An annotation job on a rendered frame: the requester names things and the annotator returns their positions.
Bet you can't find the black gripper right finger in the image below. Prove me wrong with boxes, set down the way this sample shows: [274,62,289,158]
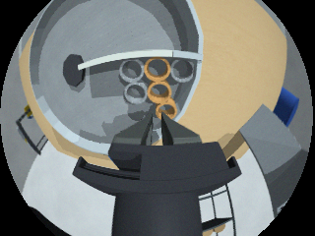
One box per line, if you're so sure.
[161,112,202,146]

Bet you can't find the grey metal bushing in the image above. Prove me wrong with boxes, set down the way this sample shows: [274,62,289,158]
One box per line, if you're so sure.
[119,58,146,83]
[124,79,149,104]
[169,57,195,83]

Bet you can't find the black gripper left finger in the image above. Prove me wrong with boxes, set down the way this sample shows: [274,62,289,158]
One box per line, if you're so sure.
[112,112,153,146]

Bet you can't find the bronze bushing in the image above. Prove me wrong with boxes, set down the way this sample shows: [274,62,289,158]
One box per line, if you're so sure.
[144,56,170,82]
[148,80,171,103]
[156,97,177,120]

